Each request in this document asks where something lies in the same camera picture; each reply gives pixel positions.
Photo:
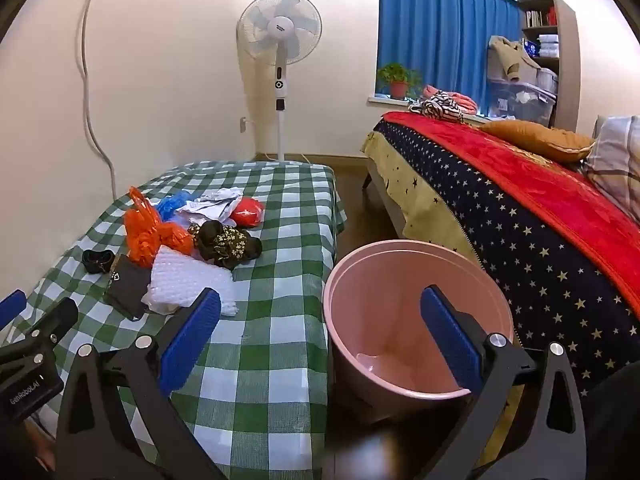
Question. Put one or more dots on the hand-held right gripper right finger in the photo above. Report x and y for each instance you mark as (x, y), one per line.
(450, 335)

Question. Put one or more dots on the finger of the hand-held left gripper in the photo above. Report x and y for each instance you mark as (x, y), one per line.
(11, 304)
(55, 317)

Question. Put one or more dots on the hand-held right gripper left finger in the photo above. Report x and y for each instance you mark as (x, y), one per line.
(192, 335)

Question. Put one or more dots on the white bubble wrap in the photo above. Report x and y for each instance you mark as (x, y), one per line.
(185, 275)

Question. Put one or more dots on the black hair clip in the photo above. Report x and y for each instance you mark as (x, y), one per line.
(97, 261)

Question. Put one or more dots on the pink plastic bin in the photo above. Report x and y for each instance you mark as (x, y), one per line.
(380, 310)

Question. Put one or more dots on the black packet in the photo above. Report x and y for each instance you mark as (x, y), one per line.
(127, 287)

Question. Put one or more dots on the dark patterned cloth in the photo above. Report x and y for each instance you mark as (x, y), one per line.
(225, 245)

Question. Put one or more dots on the orange plastic bag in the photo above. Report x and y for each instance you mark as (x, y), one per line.
(145, 240)

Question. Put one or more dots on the blue plastic bag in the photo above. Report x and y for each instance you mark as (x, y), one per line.
(170, 206)

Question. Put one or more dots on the white paper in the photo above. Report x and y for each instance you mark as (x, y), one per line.
(210, 205)

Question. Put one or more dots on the red plastic bag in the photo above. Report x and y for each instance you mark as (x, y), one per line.
(247, 212)

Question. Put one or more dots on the bed with star blanket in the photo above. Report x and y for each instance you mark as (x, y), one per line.
(525, 270)

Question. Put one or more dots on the green checked tablecloth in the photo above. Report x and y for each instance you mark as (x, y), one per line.
(280, 260)

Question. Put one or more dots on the yellow bed sheet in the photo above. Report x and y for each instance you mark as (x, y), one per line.
(415, 195)

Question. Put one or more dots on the red floral blanket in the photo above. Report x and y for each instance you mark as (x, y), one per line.
(550, 200)

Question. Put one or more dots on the orange pillow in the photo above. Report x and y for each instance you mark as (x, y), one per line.
(540, 137)

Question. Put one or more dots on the striped clothes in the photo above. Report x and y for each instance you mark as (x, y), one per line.
(440, 107)

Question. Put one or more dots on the pink folded clothes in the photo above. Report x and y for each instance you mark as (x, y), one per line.
(465, 102)

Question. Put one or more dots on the large clear storage box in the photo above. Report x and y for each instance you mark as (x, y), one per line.
(520, 105)

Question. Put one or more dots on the plaid pillow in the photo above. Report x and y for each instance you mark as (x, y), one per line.
(620, 160)

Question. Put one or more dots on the potted green plant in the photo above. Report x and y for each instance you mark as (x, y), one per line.
(398, 89)

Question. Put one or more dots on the small clear storage box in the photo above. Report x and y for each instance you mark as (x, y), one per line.
(547, 80)

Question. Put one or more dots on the beige jacket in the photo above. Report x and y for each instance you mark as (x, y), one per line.
(510, 57)

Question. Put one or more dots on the blue white package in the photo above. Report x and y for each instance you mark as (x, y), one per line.
(530, 49)

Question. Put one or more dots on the grey bookshelf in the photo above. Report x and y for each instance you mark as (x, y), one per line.
(567, 60)

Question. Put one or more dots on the stack of white towels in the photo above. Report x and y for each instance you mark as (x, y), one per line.
(548, 46)

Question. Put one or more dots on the blue curtain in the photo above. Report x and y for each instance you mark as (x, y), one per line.
(440, 25)

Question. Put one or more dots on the white standing fan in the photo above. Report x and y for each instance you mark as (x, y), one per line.
(280, 25)

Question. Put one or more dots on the row of books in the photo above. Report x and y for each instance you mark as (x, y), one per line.
(537, 17)

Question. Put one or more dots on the white wall plug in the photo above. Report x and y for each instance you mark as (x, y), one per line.
(244, 124)

